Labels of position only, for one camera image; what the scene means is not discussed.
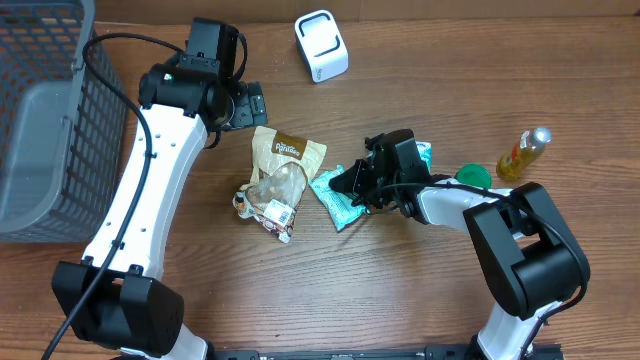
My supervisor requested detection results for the teal wipes packet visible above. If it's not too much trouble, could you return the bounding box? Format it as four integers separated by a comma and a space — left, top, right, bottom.
310, 165, 366, 232

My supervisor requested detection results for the green white tissue pack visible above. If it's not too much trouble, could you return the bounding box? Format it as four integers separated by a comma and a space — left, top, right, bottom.
416, 141, 432, 170

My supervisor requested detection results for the brown Panera snack bag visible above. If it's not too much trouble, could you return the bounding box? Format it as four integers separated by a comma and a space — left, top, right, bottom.
242, 126, 327, 211

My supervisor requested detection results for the small brown snack packet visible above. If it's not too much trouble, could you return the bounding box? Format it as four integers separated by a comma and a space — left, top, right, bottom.
233, 192, 296, 244

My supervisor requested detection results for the green lid glass jar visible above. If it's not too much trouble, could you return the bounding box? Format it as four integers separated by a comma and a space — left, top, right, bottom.
455, 164, 492, 189

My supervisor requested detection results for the yellow drink bottle silver cap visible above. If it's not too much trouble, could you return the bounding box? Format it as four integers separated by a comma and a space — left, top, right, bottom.
496, 127, 552, 181

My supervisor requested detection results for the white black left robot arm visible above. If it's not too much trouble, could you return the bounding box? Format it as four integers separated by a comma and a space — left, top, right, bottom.
51, 18, 268, 359

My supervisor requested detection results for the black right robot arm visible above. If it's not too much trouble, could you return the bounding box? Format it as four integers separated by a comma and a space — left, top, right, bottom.
329, 129, 590, 360

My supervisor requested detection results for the white black barcode scanner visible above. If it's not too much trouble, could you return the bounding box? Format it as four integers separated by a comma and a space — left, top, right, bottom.
294, 9, 349, 83

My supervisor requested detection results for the grey plastic mesh basket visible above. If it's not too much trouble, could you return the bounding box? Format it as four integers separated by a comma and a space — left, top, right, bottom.
1, 0, 127, 243

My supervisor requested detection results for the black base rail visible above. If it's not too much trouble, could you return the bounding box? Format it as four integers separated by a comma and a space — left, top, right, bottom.
204, 344, 485, 360

